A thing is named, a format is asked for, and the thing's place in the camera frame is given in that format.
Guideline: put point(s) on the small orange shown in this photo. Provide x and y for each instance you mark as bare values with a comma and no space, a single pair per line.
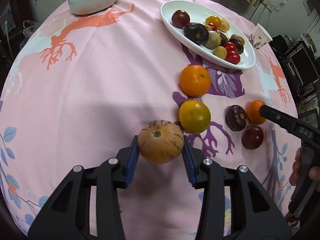
253,113

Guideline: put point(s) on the yellow-green orange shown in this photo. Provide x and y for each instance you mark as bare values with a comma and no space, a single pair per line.
195,116

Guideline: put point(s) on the white oval plate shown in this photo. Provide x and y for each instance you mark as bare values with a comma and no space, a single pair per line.
167,15

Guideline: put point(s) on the large orange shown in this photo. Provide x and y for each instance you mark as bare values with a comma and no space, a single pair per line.
195,80

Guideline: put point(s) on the computer monitor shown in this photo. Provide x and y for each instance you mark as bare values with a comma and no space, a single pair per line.
303,65

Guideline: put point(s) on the clear plastic bag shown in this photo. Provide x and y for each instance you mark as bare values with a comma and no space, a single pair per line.
30,28

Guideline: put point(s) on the dark red plum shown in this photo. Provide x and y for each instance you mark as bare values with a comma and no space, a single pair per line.
180,18
253,137

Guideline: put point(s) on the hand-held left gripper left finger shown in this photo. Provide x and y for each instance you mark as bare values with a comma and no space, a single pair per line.
131,160

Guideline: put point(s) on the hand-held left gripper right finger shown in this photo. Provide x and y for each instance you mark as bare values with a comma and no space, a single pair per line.
189,163

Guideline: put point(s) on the small yellow longan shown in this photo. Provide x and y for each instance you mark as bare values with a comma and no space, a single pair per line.
220,51

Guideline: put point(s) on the pink printed tablecloth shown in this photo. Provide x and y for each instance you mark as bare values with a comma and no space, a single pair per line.
87,92

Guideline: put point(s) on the person's right hand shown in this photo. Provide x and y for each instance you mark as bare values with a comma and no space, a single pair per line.
296,167

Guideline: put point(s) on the yellow striped pepino melon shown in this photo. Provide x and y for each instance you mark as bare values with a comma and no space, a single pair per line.
160,142

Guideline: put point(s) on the floral paper cup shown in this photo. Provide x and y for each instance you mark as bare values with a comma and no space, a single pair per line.
258,39

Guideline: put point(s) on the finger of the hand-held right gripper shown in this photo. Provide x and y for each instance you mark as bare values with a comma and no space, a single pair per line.
272,113

